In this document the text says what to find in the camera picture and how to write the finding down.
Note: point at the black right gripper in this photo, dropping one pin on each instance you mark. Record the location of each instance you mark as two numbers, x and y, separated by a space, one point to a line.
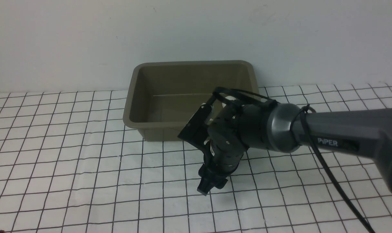
224 150

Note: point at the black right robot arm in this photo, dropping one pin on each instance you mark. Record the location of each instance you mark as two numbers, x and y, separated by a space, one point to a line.
285 128

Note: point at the olive green plastic bin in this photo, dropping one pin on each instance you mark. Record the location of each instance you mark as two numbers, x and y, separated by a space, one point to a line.
163 96

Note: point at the white black grid tablecloth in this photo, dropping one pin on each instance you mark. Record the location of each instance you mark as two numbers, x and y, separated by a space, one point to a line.
68 164

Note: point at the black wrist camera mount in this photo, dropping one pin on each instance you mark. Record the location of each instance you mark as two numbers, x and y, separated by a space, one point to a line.
195 130

